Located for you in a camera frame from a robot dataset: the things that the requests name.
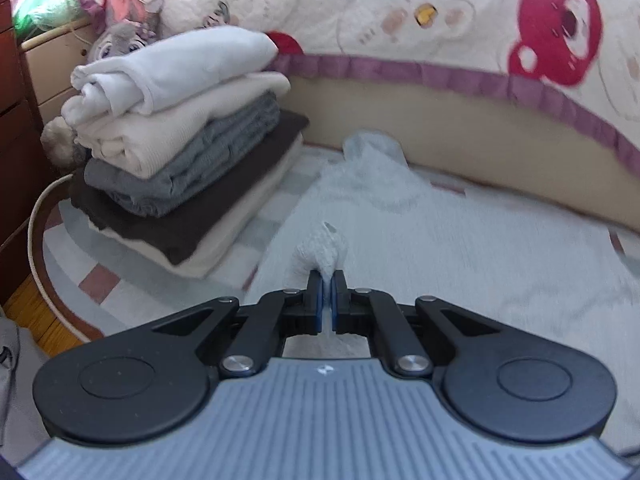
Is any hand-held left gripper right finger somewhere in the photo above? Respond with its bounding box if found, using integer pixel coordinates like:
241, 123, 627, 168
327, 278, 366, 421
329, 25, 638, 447
331, 270, 501, 378

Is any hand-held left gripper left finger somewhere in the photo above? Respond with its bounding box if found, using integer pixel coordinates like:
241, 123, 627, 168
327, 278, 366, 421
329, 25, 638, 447
150, 270, 331, 378

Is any light grey sweatshirt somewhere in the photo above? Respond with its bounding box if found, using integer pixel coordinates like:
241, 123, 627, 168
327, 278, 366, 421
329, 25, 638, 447
242, 129, 640, 391

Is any stack of folded clothes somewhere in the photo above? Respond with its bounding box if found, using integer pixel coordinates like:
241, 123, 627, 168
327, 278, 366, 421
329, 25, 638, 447
69, 110, 311, 266

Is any cream folded thick garment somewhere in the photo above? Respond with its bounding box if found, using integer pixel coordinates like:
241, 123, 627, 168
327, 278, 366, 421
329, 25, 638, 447
87, 137, 306, 281

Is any grey folded knit sweater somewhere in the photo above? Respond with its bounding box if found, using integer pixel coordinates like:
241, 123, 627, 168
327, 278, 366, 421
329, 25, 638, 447
84, 91, 281, 218

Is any checkered rug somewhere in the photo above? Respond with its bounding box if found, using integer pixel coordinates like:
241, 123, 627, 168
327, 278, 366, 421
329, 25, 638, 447
27, 145, 640, 346

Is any white folded garment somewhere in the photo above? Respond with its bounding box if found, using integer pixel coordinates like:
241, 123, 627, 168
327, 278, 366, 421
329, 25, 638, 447
70, 26, 278, 116

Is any printed bear quilt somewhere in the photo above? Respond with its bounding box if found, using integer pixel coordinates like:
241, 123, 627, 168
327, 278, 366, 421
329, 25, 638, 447
160, 0, 640, 176

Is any grey crumpled garment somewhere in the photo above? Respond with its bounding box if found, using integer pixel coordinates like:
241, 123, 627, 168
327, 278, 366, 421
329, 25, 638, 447
0, 310, 51, 466

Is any grey plush bunny toy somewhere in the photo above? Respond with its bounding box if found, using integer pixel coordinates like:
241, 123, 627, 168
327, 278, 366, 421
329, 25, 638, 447
40, 20, 161, 171

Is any red-brown wooden dresser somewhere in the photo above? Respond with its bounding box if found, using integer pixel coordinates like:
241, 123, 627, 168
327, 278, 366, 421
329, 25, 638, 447
0, 0, 51, 306

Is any cream bedside cabinet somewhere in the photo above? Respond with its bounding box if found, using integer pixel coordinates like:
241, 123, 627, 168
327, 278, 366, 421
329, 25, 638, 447
20, 15, 108, 126

